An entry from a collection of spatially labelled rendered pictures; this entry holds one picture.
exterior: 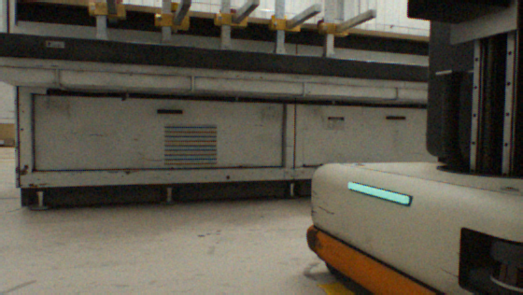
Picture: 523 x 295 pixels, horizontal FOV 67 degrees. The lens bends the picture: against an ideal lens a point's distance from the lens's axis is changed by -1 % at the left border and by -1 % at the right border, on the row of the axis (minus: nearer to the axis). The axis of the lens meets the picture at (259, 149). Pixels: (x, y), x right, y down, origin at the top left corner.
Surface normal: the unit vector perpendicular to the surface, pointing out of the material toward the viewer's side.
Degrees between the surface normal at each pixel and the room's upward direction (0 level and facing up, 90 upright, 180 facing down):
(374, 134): 90
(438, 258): 90
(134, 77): 90
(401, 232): 90
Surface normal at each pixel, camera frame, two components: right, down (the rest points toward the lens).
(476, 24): -0.95, 0.00
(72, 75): 0.32, 0.05
